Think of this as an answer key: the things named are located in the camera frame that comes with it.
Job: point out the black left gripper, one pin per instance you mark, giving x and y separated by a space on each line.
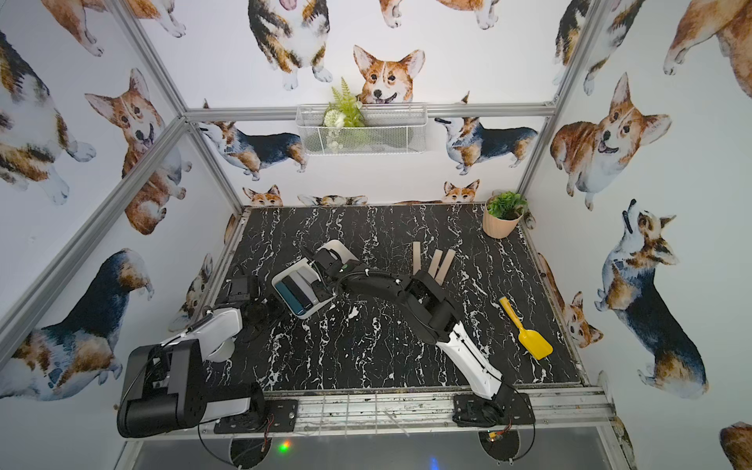
240 291

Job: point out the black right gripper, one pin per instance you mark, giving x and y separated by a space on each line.
320 295

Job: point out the tan pruning pliers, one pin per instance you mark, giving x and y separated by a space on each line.
416 257

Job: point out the beige pruning pliers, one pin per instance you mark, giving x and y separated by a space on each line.
435 263

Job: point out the light wood pruning pliers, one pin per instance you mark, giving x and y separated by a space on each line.
444 266

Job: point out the light grey pruning pliers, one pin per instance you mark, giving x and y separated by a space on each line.
304 286

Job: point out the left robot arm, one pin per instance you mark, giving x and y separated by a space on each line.
167 388

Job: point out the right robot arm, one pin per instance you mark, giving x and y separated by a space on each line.
433 316

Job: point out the fern and white flower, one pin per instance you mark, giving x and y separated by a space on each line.
343 111

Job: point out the potted green plant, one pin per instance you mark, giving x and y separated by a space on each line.
503 213

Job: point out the yellow plastic shovel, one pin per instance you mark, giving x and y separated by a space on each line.
533 342

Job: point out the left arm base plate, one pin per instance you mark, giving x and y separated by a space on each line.
277 416

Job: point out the white wire basket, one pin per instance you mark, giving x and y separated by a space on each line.
379 130

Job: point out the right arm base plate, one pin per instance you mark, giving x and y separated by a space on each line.
473 411

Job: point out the metal front rail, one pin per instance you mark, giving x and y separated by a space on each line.
380 413

